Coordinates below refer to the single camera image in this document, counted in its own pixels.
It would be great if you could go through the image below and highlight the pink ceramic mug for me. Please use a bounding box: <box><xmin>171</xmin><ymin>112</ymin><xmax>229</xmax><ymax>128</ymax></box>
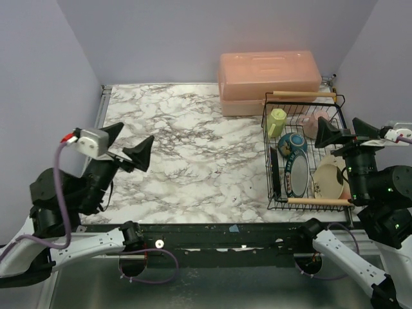
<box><xmin>297</xmin><ymin>111</ymin><xmax>329</xmax><ymax>139</ymax></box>

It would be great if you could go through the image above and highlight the pink and cream plate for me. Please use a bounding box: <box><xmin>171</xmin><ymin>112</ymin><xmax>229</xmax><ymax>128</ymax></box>
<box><xmin>320</xmin><ymin>154</ymin><xmax>351</xmax><ymax>200</ymax></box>

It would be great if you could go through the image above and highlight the dark bowl cream inside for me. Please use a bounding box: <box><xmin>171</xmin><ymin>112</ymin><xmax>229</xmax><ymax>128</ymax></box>
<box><xmin>277</xmin><ymin>133</ymin><xmax>308</xmax><ymax>158</ymax></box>

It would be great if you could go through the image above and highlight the cream plate black patch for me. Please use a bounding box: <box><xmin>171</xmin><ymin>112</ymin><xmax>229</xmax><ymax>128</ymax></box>
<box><xmin>313</xmin><ymin>164</ymin><xmax>344</xmax><ymax>200</ymax></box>

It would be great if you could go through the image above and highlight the white plate teal lettered rim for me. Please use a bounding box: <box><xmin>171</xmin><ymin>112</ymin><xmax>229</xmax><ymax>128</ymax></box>
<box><xmin>284</xmin><ymin>150</ymin><xmax>310</xmax><ymax>198</ymax></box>

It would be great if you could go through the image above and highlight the yellow-green ceramic mug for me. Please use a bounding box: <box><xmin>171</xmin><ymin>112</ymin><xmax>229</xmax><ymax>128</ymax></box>
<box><xmin>267</xmin><ymin>108</ymin><xmax>287</xmax><ymax>138</ymax></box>

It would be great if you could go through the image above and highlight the red rimmed cream plate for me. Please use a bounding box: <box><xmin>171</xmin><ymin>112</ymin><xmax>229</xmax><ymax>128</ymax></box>
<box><xmin>270</xmin><ymin>147</ymin><xmax>281</xmax><ymax>199</ymax></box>

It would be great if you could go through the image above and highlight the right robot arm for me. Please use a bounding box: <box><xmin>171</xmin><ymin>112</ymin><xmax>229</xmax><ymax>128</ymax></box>
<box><xmin>299</xmin><ymin>117</ymin><xmax>411</xmax><ymax>308</ymax></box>

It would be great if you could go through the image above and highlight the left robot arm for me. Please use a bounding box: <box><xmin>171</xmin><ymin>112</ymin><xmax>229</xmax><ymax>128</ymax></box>
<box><xmin>1</xmin><ymin>122</ymin><xmax>155</xmax><ymax>288</ymax></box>

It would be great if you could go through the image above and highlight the translucent pink storage box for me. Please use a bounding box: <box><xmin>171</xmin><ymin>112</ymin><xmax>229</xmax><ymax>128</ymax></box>
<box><xmin>218</xmin><ymin>50</ymin><xmax>322</xmax><ymax>117</ymax></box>

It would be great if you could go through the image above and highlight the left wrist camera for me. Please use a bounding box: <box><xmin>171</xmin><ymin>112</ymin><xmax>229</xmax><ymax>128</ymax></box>
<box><xmin>62</xmin><ymin>128</ymin><xmax>109</xmax><ymax>160</ymax></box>

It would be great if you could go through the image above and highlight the black wire dish rack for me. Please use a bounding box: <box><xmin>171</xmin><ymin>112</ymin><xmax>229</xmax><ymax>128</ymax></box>
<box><xmin>261</xmin><ymin>93</ymin><xmax>354</xmax><ymax>211</ymax></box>

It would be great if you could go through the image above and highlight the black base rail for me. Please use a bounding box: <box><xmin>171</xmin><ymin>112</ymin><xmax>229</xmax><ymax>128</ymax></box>
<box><xmin>73</xmin><ymin>218</ymin><xmax>335</xmax><ymax>268</ymax></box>

